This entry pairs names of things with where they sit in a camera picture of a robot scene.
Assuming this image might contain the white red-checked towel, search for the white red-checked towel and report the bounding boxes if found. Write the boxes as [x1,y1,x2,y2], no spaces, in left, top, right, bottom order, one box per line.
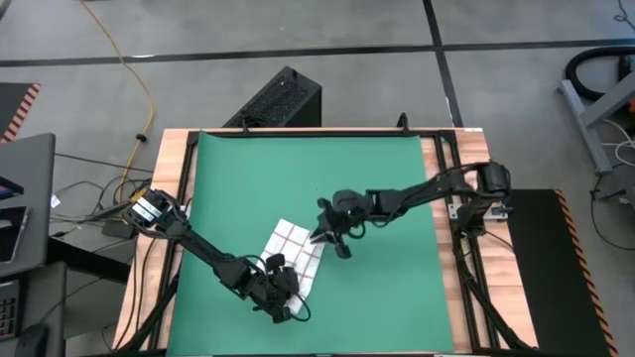
[260,217,327,316]

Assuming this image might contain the grey metal stand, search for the grey metal stand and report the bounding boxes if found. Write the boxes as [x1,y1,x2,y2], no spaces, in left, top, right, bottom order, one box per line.
[558,73,635,175]

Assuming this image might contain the grey side table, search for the grey side table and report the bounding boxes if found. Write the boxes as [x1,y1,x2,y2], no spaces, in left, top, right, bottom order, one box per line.
[0,132,57,279]

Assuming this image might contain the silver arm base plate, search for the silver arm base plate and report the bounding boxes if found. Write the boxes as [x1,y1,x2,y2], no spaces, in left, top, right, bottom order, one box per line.
[447,201,515,220]

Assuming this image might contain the dark grey desk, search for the dark grey desk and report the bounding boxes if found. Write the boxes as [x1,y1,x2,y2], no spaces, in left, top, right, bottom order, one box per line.
[0,261,68,357]

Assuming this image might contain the small screen device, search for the small screen device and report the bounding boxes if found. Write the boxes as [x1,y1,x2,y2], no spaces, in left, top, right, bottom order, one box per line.
[0,177,25,202]

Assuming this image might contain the black computer mouse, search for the black computer mouse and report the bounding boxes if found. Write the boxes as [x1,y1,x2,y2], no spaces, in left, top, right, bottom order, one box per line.
[14,324,50,357]

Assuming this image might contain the black corrugated hose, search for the black corrugated hose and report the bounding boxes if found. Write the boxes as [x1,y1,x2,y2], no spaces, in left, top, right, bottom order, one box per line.
[565,45,635,103]

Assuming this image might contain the black perforated computer tower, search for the black perforated computer tower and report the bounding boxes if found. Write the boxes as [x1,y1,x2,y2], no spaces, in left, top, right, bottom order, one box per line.
[222,65,323,129]

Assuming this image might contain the dark power brick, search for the dark power brick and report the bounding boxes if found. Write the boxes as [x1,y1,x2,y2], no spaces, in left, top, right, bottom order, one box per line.
[101,220,138,240]

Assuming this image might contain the black metal rig frame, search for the black metal rig frame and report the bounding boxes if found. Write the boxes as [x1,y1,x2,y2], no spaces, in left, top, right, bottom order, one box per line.
[112,127,545,357]

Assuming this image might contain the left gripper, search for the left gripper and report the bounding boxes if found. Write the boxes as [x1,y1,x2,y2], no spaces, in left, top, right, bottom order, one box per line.
[225,253,301,323]

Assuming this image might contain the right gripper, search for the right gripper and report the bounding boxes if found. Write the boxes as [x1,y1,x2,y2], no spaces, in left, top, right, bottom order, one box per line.
[311,190,381,260]

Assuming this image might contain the dark desktop keyboard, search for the dark desktop keyboard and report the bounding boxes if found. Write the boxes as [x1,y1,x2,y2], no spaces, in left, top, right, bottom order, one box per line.
[0,280,21,343]

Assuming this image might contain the black hazard-striped floor mat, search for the black hazard-striped floor mat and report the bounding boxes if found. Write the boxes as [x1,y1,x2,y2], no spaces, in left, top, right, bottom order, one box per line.
[505,187,619,357]
[0,82,41,144]

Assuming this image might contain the dark screen tablet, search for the dark screen tablet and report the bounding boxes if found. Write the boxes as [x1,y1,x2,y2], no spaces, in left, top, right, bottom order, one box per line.
[0,205,30,265]

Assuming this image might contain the yellow cable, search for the yellow cable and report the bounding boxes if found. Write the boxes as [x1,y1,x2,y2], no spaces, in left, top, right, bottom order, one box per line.
[78,0,156,205]

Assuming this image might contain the green table mat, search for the green table mat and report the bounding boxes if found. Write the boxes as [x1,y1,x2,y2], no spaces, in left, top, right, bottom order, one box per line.
[166,131,455,357]

